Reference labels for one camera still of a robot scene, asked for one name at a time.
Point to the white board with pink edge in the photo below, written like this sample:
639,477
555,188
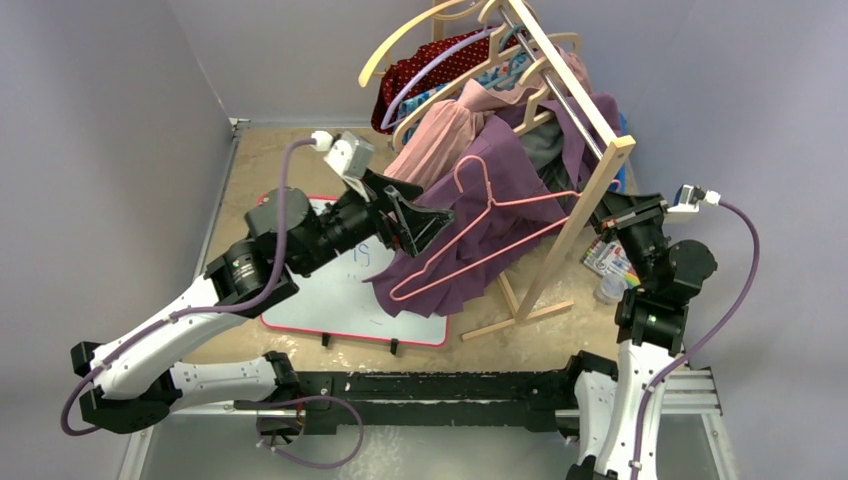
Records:
336,300

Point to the grey garment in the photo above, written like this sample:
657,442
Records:
544,146

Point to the wooden clothes rack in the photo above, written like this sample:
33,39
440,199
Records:
593,156

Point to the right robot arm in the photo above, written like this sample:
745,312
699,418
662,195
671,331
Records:
620,402

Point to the empty wooden hanger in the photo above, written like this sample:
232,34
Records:
397,33

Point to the clear plastic cup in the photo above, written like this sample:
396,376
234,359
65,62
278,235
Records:
610,289

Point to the red polka dot dress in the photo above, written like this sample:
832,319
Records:
458,54

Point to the marker pack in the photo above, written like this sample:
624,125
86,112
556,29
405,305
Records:
609,258

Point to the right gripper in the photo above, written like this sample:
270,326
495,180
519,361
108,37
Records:
632,216

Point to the blue floral garment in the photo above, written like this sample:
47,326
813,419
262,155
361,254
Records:
500,77

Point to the purple pleated skirt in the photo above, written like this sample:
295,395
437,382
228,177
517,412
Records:
502,209

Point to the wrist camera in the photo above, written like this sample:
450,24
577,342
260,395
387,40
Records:
349,157
688,201

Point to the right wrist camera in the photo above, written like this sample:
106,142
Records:
688,201

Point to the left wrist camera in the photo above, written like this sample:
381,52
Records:
349,157

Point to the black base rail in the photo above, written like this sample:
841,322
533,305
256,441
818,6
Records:
527,399

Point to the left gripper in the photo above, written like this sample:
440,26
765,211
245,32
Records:
414,227

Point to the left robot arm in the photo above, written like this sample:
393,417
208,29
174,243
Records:
135,381

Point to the pink garment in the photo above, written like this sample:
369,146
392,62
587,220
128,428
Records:
454,128

